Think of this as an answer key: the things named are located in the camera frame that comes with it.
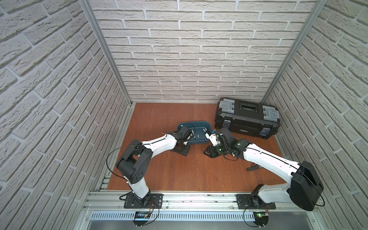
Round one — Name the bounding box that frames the aluminium floor rail left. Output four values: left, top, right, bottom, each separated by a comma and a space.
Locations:
94, 103, 136, 192

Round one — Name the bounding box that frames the left controller board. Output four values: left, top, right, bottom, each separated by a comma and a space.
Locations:
133, 211, 152, 227

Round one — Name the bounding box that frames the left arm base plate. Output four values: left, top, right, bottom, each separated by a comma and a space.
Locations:
119, 192, 163, 209

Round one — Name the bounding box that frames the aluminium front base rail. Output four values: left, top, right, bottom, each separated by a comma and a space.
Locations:
74, 191, 327, 230

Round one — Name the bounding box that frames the controller board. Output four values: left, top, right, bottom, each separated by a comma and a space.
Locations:
253, 212, 269, 228
133, 211, 152, 227

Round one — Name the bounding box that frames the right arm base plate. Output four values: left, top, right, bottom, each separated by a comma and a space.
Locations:
235, 194, 276, 210

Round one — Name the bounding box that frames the aluminium corner post left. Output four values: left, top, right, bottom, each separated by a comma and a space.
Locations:
80, 0, 132, 106

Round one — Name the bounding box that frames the aluminium corner post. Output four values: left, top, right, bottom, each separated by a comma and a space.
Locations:
261, 0, 328, 104
80, 0, 132, 106

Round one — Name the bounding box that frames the aluminium corner post right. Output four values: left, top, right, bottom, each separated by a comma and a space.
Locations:
261, 0, 328, 104

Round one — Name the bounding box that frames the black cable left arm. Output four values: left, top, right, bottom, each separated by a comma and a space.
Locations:
106, 145, 136, 180

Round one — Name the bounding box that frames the red black screwdriver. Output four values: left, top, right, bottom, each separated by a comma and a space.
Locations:
246, 163, 262, 171

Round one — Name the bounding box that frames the black grey toolbox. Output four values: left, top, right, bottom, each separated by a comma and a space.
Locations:
215, 97, 280, 140

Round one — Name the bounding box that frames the teal plastic storage box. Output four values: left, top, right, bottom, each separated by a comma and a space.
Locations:
177, 121, 212, 145

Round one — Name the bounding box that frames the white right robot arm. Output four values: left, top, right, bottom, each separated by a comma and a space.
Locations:
204, 128, 324, 211

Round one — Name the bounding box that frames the right controller board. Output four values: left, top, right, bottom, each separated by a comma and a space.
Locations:
253, 212, 269, 228

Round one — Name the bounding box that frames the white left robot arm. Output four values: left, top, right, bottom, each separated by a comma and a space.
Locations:
116, 126, 194, 200

